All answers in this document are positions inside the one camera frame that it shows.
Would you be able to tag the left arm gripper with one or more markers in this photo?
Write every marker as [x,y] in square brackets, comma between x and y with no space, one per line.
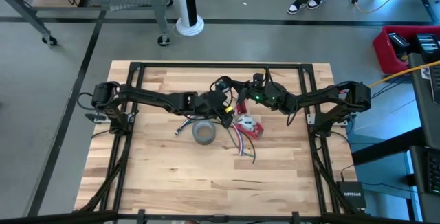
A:
[197,105]

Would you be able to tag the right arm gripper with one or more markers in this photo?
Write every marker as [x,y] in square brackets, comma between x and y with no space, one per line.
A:
[271,97]

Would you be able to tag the red tape dispenser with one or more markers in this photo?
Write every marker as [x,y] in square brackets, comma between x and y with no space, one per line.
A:
[256,131]

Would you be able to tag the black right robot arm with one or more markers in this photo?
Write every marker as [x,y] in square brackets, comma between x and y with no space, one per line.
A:
[326,95]

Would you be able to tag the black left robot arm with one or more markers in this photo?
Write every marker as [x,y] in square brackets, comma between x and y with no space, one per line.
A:
[148,97]

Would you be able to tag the red bit holder block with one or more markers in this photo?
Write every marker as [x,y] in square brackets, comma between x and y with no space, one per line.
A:
[242,109]

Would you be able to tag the white pillar with black stripe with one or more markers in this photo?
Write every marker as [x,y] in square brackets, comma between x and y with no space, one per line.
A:
[178,4]

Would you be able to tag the red plastic bin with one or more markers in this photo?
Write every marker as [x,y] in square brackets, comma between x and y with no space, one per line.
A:
[383,55]

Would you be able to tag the black labelled device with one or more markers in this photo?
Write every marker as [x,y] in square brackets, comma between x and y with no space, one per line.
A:
[428,45]
[398,42]

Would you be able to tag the grey desk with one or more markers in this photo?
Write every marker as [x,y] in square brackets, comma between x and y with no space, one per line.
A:
[421,97]

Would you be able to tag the black keyboard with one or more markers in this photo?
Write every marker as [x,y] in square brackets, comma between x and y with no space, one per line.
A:
[434,174]

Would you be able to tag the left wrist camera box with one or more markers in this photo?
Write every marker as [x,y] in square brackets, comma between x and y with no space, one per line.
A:
[216,97]

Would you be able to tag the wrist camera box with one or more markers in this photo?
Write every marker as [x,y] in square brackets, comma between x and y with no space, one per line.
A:
[258,78]
[216,97]

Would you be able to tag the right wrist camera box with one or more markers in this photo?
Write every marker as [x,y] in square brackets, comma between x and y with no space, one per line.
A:
[258,78]

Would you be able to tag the dark duct tape roll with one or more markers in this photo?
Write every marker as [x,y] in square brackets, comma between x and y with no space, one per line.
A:
[197,138]

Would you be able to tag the metal mounting bracket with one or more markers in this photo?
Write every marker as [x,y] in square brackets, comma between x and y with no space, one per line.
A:
[94,117]
[311,119]

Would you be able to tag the black Netgear network switch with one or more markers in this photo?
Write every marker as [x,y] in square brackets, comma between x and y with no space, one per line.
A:
[350,196]

